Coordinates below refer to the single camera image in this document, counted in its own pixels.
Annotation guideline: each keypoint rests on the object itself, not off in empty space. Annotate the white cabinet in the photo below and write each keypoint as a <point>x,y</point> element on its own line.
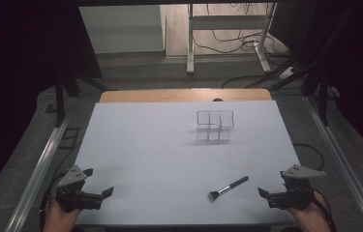
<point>121,29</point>

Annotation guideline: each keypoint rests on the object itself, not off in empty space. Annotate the wooden table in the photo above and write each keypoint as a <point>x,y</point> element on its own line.
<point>182,95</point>

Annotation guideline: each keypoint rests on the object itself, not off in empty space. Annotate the black metal stand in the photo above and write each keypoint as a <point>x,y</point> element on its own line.
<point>60,96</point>
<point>322,96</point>

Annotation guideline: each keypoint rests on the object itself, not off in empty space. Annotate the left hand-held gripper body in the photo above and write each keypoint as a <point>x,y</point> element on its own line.
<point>72,195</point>

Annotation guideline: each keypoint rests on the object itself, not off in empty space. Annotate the white desk frame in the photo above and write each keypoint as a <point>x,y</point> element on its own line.
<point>224,22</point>

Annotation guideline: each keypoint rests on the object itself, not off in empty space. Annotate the person's right hand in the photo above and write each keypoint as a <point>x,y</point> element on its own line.
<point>308,219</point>

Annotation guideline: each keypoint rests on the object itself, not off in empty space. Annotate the aluminium rail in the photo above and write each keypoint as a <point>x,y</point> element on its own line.
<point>340,161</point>
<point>37,175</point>

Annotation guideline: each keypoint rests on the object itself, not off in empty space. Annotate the clear acrylic organizer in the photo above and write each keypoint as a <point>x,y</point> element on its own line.
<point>215,125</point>

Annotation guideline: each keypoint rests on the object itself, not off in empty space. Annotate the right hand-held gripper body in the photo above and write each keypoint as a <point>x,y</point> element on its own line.
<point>293,196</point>

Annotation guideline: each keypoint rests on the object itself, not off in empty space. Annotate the white power strip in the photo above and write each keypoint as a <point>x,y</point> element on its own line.
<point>287,72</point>

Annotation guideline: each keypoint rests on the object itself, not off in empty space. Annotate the person's left hand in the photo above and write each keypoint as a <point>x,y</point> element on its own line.
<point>59,220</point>

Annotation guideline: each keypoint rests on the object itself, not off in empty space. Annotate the white table sheet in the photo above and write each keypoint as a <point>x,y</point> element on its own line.
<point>169,161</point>

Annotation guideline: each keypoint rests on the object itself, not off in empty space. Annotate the black makeup brush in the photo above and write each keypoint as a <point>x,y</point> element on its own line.
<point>228,189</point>

